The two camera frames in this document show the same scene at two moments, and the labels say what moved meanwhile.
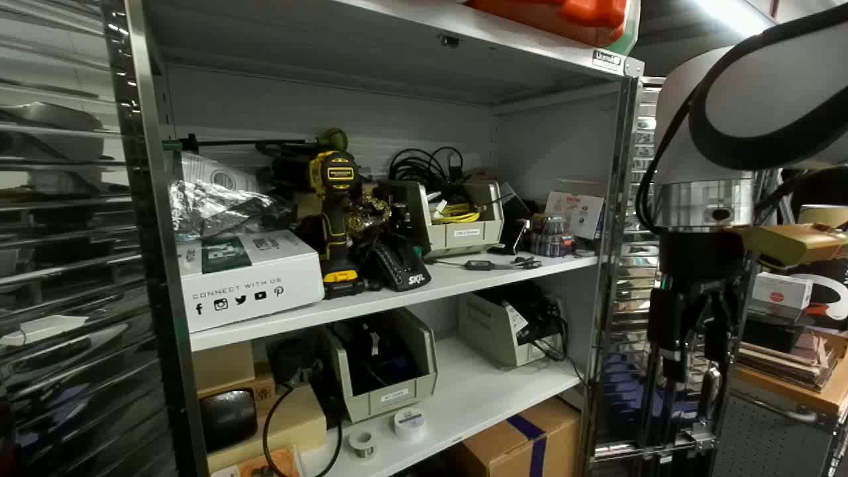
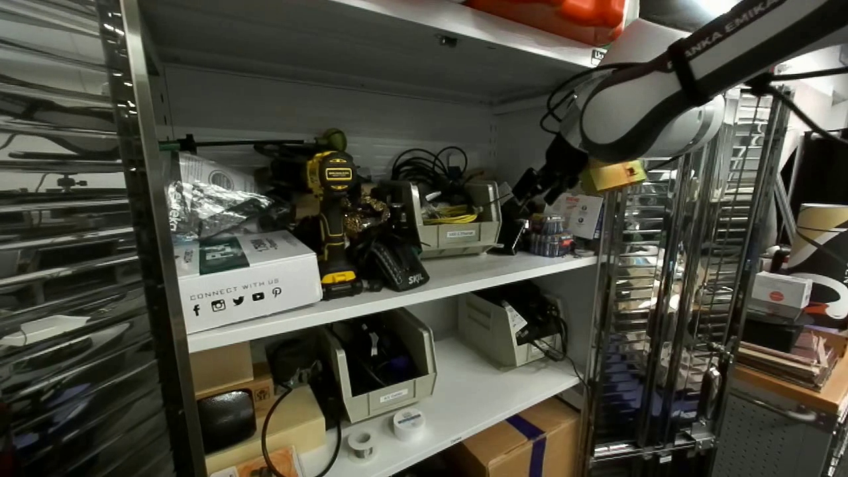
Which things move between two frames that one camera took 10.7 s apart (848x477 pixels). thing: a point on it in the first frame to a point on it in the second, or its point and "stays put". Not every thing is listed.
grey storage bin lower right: (512, 335) stays put
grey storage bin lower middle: (384, 360) stays put
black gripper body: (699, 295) to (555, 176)
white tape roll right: (412, 425) stays put
